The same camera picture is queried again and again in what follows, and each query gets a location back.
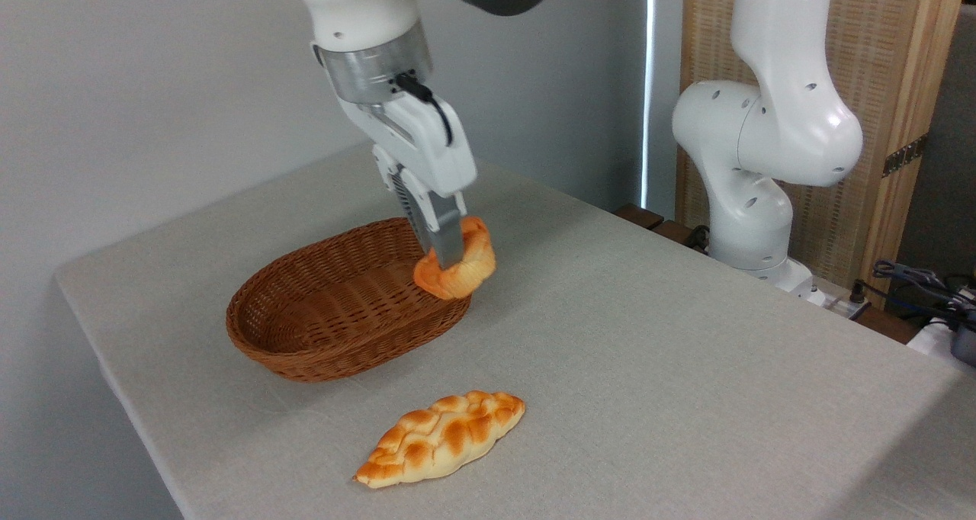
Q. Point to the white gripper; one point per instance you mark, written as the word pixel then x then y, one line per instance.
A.
pixel 423 142

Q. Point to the orange croissant bread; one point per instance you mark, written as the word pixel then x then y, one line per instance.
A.
pixel 476 264

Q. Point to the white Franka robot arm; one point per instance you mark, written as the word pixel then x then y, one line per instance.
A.
pixel 770 131

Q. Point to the braided golden bread loaf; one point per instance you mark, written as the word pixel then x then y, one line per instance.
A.
pixel 442 438

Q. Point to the brown wicker oval basket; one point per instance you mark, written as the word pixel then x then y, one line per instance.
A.
pixel 335 314

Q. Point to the grey tablecloth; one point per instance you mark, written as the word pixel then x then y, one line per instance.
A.
pixel 648 352

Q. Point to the dark metal screen hinge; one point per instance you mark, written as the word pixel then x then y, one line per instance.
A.
pixel 905 155

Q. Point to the wooden woven screen panel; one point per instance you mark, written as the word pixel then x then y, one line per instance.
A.
pixel 888 62

